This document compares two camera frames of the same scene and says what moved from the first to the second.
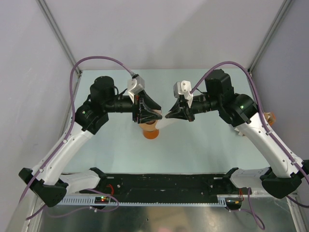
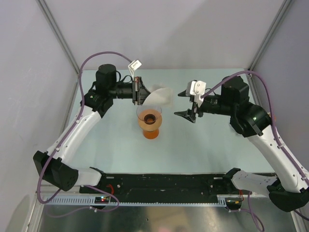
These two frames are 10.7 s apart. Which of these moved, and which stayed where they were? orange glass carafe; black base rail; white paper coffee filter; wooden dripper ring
Moved: white paper coffee filter
Stayed: black base rail; orange glass carafe; wooden dripper ring
